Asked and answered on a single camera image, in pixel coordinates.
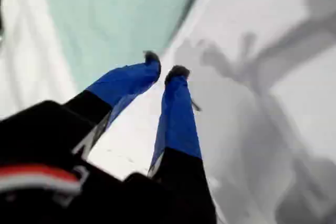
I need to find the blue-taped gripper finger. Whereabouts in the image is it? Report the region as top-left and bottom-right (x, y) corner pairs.
(65, 50), (162, 154)
(147, 65), (218, 224)

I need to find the pale green T-shirt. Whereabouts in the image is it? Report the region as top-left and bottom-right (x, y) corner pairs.
(35, 0), (205, 92)

